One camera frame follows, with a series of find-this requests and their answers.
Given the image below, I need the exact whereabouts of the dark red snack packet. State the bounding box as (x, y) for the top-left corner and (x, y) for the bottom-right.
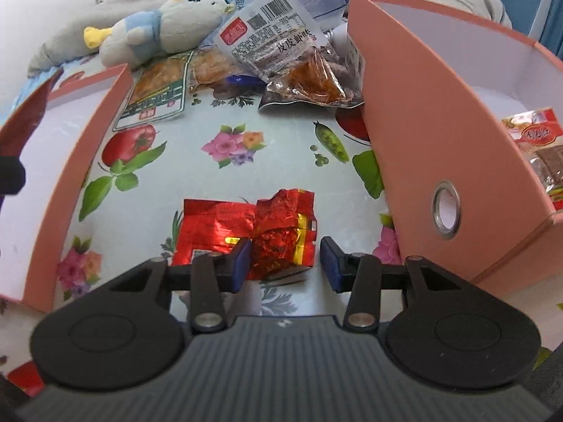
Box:
(1, 69), (63, 202)

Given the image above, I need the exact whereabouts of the red yellow jerky packet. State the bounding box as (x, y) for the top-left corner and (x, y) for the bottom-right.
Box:
(501, 108), (563, 211)

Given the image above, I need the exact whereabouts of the red label pastry packet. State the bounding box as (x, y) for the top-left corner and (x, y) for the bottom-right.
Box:
(188, 47), (265, 99)

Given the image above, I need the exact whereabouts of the green label snack bag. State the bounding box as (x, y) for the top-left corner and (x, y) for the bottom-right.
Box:
(114, 51), (194, 132)

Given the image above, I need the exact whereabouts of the white blue plush toy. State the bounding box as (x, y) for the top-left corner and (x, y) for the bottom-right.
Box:
(83, 0), (235, 70)

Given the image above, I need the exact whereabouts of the pink deep box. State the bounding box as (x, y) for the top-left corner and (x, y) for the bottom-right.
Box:
(348, 0), (562, 294)

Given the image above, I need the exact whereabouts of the shiny red foil packet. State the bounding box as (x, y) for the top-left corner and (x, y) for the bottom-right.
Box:
(173, 188), (317, 280)

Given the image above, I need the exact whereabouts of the pink shallow box lid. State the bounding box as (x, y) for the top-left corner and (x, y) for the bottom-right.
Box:
(1, 66), (133, 313)

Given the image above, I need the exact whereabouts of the fruit print bed sheet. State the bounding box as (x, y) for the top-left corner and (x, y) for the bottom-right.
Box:
(0, 43), (563, 398)

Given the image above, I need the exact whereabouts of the white shrimp snack bag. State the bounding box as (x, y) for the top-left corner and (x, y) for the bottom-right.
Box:
(214, 0), (363, 109)

